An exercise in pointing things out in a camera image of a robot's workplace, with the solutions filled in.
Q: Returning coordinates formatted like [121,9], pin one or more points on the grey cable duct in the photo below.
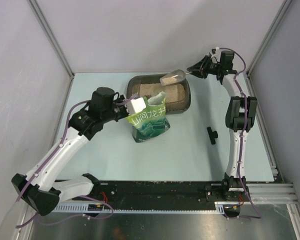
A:
[97,208]

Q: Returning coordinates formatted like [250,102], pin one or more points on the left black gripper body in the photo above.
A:
[117,111]

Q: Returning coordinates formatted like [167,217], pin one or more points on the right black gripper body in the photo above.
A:
[209,67]

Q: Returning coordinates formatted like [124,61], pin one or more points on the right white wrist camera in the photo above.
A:
[214,52]

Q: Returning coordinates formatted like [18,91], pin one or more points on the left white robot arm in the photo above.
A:
[38,187]

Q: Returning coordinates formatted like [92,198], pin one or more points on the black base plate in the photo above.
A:
[162,195]

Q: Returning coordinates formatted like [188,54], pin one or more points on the black bag clip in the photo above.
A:
[212,134]

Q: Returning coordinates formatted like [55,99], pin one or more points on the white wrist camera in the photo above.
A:
[214,52]
[136,105]

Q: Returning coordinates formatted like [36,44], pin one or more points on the aluminium frame rail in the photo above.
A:
[272,193]

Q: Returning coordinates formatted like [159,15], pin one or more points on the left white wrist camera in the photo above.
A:
[136,105]

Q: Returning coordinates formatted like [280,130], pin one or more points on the metal scoop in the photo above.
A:
[174,77]

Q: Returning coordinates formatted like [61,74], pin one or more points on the green litter bag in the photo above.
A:
[152,121]

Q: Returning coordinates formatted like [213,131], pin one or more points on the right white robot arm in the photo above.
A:
[239,119]

